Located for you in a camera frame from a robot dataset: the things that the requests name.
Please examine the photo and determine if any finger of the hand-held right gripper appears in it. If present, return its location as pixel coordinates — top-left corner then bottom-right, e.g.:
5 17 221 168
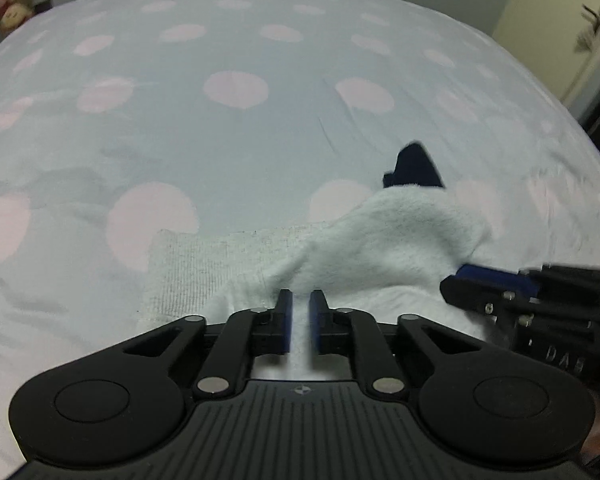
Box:
454 263 548 297
440 274 533 319

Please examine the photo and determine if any cream door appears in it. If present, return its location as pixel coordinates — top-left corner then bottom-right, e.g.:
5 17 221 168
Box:
491 0 600 111

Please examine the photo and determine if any white fleece garment navy lining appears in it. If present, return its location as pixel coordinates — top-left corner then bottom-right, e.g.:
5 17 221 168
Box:
137 141 523 382

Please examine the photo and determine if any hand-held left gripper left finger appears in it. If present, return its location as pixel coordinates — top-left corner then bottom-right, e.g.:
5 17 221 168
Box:
122 288 295 402

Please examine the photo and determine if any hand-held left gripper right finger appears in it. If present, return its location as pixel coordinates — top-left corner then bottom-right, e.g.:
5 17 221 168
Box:
308 289 474 402

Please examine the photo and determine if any bed with pink dotted sheet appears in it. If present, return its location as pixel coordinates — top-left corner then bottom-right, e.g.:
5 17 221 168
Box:
0 0 600 466

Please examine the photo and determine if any dark door hook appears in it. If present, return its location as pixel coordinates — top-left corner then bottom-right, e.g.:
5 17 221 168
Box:
576 4 600 52

